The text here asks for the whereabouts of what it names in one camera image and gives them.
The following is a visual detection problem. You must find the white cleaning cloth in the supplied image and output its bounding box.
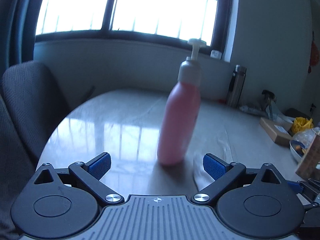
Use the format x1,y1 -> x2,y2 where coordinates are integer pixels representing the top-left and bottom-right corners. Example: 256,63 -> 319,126
193,155 -> 215,191

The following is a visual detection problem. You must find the pink pump bottle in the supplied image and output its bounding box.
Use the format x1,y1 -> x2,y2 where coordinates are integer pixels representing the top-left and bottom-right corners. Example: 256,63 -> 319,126
157,38 -> 206,166

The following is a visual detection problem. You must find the cardboard box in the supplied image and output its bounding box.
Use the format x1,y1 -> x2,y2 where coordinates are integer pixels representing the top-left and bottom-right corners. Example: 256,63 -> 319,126
259,118 -> 292,147

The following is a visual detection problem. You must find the black spray bottle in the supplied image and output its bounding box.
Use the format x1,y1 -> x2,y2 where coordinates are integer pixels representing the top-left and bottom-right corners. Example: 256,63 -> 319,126
261,89 -> 276,120

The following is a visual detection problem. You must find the bowl with food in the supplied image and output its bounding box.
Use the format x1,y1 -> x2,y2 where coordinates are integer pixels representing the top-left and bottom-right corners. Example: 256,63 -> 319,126
290,127 -> 319,163

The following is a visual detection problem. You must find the steel thermos flask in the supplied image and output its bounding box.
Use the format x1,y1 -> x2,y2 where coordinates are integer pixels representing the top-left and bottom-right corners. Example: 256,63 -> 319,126
226,65 -> 247,108

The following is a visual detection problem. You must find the brown carton box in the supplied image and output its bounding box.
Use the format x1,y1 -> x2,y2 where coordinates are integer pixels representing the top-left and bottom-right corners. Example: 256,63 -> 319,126
296,135 -> 319,181

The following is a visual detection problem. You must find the yellow plastic bag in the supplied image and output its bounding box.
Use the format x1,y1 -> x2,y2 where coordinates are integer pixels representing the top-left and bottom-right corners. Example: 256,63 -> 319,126
291,117 -> 314,134

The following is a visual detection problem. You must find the small clear cup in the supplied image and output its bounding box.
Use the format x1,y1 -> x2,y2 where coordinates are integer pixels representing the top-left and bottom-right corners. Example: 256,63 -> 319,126
210,50 -> 222,60

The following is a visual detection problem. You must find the blue curtain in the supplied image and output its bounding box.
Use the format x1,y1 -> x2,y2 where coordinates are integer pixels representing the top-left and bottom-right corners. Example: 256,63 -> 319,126
0,0 -> 42,74

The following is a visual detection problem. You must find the red wall ornament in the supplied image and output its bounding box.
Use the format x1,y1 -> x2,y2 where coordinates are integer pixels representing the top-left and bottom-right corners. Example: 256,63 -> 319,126
308,31 -> 319,74

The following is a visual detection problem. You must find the window frame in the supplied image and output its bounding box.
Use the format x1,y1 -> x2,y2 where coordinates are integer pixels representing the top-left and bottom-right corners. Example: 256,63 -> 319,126
36,0 -> 233,55

